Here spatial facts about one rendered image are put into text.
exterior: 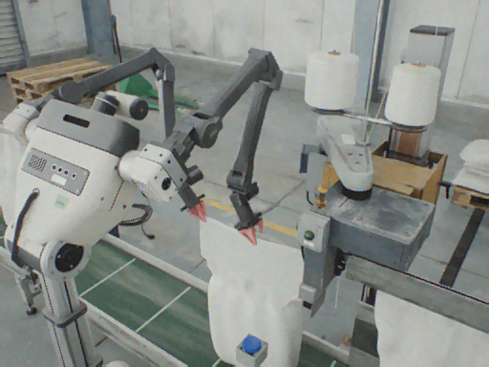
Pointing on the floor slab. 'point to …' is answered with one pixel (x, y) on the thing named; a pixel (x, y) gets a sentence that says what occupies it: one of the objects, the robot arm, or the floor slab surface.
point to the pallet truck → (137, 84)
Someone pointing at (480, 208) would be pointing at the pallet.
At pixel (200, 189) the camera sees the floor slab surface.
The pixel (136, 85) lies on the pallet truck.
